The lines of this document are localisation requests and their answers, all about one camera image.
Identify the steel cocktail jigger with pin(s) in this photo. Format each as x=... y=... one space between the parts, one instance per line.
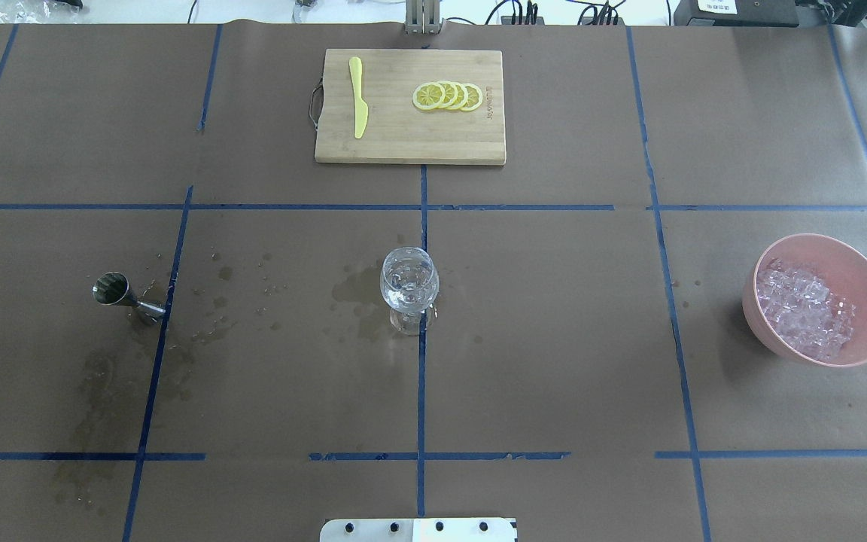
x=114 y=289

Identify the clear wine glass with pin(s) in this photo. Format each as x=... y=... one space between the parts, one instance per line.
x=409 y=286

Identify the pile of clear ice cubes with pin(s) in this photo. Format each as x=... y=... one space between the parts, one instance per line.
x=801 y=308

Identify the bamboo cutting board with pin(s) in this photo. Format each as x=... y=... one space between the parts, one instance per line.
x=397 y=132

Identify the lemon slice leftmost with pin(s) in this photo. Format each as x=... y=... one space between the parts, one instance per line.
x=429 y=96

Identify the lemon slice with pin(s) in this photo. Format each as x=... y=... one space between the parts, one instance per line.
x=448 y=94
x=460 y=96
x=429 y=96
x=473 y=97

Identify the lemon slice rightmost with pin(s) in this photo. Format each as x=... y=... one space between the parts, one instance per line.
x=473 y=97

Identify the yellow plastic knife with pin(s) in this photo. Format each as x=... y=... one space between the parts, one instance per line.
x=361 y=108

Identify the black power strip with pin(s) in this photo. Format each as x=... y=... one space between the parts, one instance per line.
x=518 y=13

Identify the black equipment box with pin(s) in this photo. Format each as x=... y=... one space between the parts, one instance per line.
x=781 y=14

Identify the pink bowl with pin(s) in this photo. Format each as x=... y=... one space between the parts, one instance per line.
x=842 y=269

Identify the aluminium frame post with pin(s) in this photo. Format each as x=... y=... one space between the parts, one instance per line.
x=423 y=17

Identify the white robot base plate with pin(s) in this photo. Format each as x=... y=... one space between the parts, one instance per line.
x=421 y=529

